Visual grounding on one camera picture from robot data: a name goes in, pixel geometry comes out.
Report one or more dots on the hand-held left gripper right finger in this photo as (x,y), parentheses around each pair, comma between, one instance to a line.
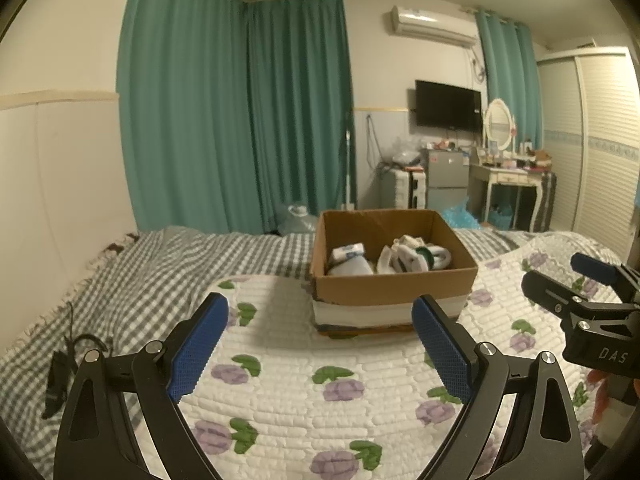
(442,355)

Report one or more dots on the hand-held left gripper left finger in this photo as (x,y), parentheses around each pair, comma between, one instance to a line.
(197,355)

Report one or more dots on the silver mini fridge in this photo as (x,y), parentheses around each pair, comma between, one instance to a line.
(445,175)

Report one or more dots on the light blue white sock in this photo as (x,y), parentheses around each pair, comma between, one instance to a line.
(350,267)

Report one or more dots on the blue plastic bag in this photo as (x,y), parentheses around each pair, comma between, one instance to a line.
(462,215)

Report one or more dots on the wide teal curtain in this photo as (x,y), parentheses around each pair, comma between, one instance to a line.
(185,110)

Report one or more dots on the cardboard box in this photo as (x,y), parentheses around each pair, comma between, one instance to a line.
(390,295)

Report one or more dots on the narrow teal curtain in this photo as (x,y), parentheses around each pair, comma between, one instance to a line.
(515,80)

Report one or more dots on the white sock with dark trim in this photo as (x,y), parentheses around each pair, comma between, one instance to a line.
(437,259)

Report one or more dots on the white standing pole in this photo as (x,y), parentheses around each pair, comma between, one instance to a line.
(347,160)

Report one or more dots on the black wall television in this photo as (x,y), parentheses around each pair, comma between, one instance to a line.
(447,104)

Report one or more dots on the clear water jug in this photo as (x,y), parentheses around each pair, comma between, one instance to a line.
(297,217)

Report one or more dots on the white air conditioner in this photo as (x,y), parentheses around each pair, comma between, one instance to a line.
(432,25)

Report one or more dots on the white dressing table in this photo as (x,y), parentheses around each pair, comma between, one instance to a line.
(505,177)

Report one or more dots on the clear plastic bag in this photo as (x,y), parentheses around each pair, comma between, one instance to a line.
(405,150)

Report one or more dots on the white labelled packet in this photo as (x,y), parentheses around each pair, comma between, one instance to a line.
(347,251)

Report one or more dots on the oval white mirror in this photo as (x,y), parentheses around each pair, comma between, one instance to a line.
(499,122)

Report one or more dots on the white slatted wardrobe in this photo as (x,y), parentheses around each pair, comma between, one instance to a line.
(595,150)

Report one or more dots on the floral quilt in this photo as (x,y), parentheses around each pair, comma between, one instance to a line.
(300,410)

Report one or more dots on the teal bag under table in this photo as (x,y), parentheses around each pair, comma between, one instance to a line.
(501,216)

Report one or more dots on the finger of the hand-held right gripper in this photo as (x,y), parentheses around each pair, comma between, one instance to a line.
(592,267)
(545,290)

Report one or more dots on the orange white clothing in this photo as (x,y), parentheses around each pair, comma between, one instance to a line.
(610,410)

